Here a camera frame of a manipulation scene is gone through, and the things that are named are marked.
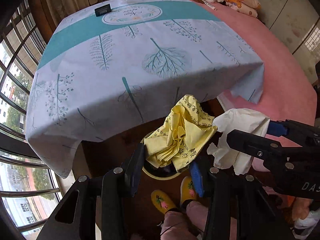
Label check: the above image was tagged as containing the leaf-print blue tablecloth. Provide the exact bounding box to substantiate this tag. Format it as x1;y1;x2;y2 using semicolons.
25;0;264;178

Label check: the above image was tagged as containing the white paper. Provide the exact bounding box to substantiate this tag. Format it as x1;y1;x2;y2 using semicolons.
207;108;270;175

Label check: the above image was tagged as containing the black Talopn card box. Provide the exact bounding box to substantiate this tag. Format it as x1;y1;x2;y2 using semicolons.
94;4;112;17

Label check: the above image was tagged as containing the right yellow slipper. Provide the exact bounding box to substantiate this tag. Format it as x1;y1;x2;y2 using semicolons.
180;176;197;206

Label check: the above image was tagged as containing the white marker pen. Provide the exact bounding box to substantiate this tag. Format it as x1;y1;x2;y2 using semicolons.
202;0;217;10

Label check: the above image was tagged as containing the pink bed cover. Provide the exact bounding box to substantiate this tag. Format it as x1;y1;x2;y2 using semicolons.
174;2;317;125

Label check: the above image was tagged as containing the yellow-rimmed black trash bin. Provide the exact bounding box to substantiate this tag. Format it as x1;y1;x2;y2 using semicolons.
142;147;181;181

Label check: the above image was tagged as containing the person right hand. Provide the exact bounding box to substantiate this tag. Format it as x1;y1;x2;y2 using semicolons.
282;197;312;224

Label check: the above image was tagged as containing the yellow paper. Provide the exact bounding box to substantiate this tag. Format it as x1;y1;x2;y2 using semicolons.
144;95;217;172

